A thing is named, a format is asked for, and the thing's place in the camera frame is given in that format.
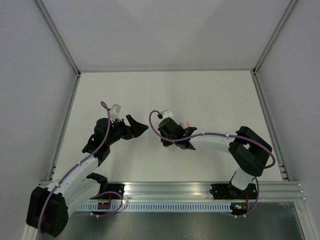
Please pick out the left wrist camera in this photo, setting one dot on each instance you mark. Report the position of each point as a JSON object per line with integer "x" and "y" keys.
{"x": 115, "y": 113}

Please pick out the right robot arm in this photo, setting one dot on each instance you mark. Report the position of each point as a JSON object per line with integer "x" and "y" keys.
{"x": 248, "y": 149}

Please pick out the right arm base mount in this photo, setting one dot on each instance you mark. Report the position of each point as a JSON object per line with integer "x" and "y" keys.
{"x": 226, "y": 191}

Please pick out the white slotted cable duct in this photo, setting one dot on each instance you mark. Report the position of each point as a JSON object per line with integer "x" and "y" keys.
{"x": 158, "y": 207}

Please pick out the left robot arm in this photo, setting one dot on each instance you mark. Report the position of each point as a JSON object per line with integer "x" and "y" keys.
{"x": 50, "y": 207}

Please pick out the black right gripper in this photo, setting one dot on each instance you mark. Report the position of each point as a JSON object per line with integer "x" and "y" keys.
{"x": 166, "y": 143}

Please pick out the left aluminium frame post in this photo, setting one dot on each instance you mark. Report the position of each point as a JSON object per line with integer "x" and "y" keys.
{"x": 56, "y": 35}

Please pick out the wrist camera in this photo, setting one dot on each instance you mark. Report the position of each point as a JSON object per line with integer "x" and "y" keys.
{"x": 164, "y": 114}
{"x": 115, "y": 113}

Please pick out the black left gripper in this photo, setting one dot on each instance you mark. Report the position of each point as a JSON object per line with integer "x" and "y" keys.
{"x": 138, "y": 128}

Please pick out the aluminium frame post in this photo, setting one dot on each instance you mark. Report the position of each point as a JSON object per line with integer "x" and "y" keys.
{"x": 56, "y": 35}
{"x": 275, "y": 34}

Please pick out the aluminium mounting rail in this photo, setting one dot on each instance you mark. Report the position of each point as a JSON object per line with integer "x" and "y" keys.
{"x": 269, "y": 191}

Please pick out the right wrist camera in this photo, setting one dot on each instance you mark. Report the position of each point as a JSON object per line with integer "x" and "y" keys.
{"x": 164, "y": 114}

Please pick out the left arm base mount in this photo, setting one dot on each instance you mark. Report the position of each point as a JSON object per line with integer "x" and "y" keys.
{"x": 107, "y": 192}

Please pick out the right aluminium frame post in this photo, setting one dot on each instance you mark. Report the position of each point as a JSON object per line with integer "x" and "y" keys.
{"x": 275, "y": 34}

